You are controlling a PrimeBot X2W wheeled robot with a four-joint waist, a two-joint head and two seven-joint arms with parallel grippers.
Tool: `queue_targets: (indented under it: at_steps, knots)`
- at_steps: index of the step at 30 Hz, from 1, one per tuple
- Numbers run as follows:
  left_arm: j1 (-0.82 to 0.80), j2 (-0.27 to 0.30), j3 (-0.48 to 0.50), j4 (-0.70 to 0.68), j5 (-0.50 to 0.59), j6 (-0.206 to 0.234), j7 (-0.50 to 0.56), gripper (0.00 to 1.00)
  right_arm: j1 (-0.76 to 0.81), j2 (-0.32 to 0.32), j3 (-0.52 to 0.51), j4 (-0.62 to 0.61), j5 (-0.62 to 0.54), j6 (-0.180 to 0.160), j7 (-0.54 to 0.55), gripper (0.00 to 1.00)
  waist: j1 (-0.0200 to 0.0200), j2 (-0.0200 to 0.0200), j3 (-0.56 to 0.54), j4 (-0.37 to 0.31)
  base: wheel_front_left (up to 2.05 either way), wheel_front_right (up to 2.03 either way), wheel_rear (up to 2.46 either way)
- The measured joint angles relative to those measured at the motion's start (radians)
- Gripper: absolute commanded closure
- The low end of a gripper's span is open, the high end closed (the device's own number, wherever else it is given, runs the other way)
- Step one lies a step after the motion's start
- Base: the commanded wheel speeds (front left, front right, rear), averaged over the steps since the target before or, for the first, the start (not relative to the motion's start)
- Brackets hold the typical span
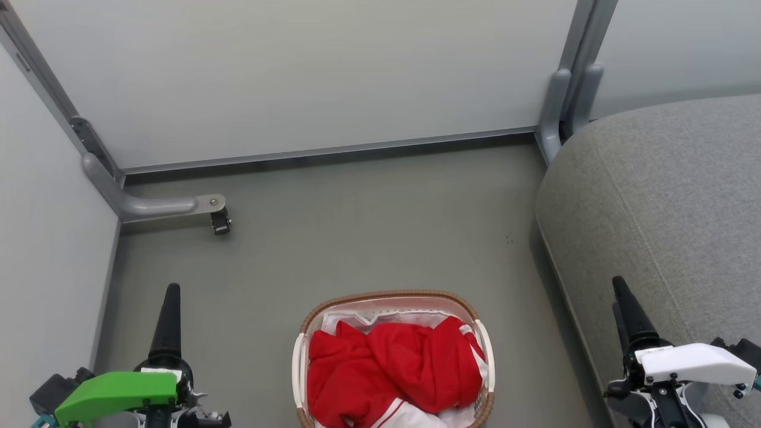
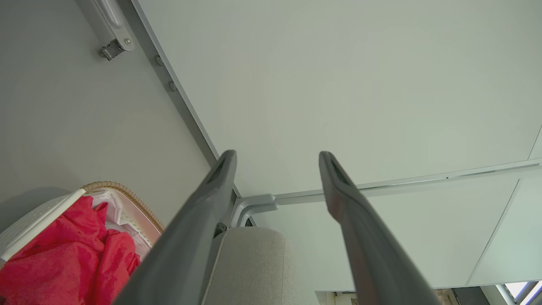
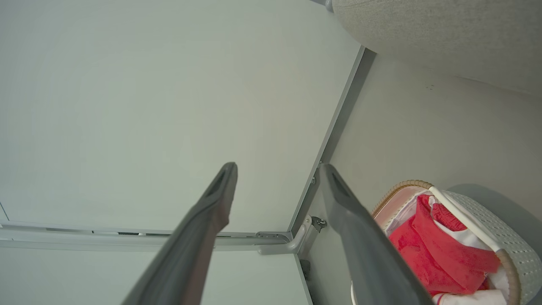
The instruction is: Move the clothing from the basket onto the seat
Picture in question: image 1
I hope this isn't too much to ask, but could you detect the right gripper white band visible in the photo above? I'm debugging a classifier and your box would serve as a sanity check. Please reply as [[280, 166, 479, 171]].
[[605, 276, 757, 428]]

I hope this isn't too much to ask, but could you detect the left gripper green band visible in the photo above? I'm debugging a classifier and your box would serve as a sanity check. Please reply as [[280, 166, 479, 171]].
[[55, 283, 231, 428]]

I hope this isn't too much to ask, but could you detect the red garment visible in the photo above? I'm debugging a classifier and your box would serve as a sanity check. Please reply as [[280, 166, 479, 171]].
[[307, 321, 452, 428]]

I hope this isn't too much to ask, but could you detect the grey fabric sofa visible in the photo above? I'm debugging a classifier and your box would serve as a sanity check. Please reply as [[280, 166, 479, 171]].
[[535, 94, 761, 428]]

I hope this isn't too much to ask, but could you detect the white cloth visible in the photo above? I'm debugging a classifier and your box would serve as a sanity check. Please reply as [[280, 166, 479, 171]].
[[322, 309, 457, 333]]

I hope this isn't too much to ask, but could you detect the white wicker-rim laundry basket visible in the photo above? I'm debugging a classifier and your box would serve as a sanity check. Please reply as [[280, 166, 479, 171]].
[[291, 289, 496, 428]]

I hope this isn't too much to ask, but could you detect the grey partition stand foot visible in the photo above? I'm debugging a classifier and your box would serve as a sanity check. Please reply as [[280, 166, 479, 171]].
[[535, 0, 619, 166]]

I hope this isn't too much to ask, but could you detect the grey partition post with caster foot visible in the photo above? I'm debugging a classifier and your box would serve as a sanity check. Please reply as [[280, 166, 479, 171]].
[[0, 0, 228, 224]]

